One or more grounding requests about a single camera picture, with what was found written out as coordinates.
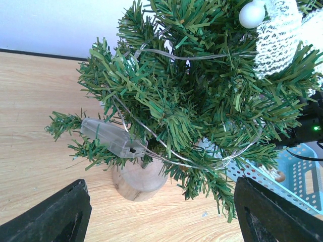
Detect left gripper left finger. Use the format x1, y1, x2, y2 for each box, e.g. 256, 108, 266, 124
1, 179, 92, 241

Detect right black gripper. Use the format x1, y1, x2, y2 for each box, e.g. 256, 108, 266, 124
275, 91, 322, 149

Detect fairy light string white beads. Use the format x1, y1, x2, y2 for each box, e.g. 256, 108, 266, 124
80, 1, 273, 166

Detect small green christmas tree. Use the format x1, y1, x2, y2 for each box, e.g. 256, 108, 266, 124
45, 1, 322, 221

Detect white mesh bow ornament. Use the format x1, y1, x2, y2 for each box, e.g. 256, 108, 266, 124
254, 1, 322, 79

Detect light blue plastic basket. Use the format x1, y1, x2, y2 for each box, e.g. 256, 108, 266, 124
226, 144, 322, 215

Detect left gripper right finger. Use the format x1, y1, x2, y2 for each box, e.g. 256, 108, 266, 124
234, 177, 322, 241

